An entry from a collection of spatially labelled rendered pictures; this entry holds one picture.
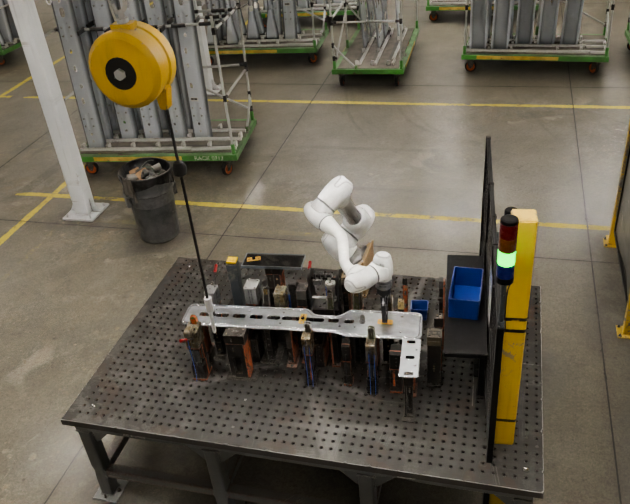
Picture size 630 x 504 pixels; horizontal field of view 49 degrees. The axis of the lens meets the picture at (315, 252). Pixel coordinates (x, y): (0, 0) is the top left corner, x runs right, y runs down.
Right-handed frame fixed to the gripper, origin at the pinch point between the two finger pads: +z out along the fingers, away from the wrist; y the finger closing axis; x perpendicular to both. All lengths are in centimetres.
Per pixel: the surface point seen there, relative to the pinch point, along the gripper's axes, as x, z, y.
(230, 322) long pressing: -88, 5, 6
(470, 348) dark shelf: 46, 2, 21
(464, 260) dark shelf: 43, 2, -59
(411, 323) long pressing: 14.5, 4.8, -0.7
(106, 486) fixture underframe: -165, 96, 57
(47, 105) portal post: -343, -17, -267
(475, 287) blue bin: 49, 1, -31
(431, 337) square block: 26.0, -0.9, 16.8
